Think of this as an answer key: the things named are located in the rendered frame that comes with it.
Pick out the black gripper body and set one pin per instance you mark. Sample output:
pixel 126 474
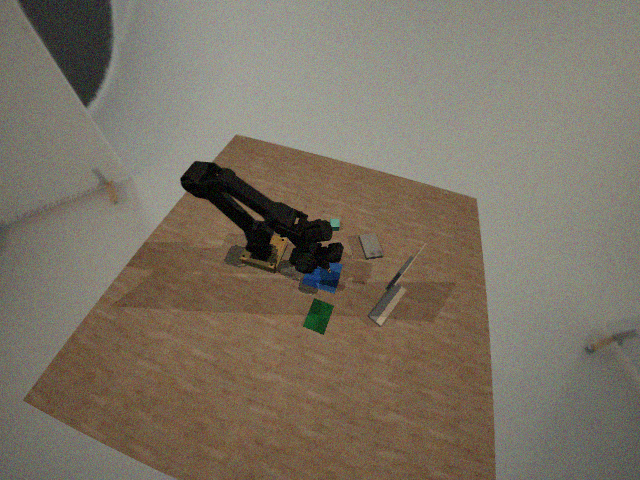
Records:
pixel 333 254

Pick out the blue square mat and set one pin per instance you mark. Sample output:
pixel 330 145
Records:
pixel 323 280

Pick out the green flat rectangle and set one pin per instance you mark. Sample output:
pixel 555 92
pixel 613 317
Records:
pixel 318 316

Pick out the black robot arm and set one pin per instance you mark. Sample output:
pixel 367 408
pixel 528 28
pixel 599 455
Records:
pixel 201 180

